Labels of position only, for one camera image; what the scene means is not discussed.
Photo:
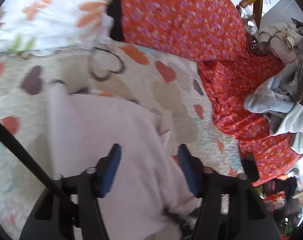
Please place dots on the red floral fabric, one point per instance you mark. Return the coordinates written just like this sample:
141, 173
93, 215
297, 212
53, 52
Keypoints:
211, 33

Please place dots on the floral leaf-print pillow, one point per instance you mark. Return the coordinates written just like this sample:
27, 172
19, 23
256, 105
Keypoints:
40, 25

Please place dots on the heart-patterned quilt bedspread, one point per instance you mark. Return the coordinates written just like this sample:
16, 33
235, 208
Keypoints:
166, 85

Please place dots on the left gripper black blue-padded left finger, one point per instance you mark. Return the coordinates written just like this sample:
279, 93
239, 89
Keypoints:
72, 202

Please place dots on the pale pink fleece garment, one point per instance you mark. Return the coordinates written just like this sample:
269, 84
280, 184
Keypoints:
84, 127

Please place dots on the pile of grey-blue clothes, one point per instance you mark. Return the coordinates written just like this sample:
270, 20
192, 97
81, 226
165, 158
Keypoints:
280, 98

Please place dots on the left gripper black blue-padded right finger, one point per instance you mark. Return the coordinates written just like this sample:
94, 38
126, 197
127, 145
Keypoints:
230, 207

